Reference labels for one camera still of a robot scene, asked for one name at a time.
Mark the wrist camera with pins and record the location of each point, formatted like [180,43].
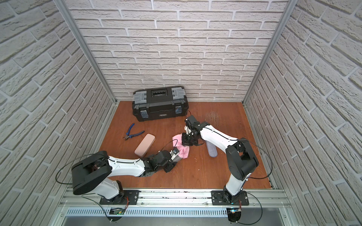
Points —
[174,153]
[191,124]

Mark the aluminium mounting rail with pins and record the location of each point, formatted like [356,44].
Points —
[174,198]

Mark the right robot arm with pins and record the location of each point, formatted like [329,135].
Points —
[241,158]

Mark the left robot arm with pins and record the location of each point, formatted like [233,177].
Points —
[92,175]

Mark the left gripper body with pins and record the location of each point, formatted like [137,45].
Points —
[170,162]

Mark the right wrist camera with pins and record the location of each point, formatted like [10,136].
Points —
[191,124]

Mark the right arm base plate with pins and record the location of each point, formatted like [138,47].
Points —
[221,197]

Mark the pink microfibre cloth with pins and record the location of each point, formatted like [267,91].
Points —
[177,143]

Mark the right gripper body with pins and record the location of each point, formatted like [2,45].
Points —
[189,139]

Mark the pink eyeglass case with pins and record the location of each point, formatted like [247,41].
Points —
[145,145]

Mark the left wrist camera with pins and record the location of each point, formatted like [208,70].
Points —
[174,153]

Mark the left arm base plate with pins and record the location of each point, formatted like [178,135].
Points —
[124,197]

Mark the black plastic toolbox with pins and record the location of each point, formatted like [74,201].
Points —
[160,103]

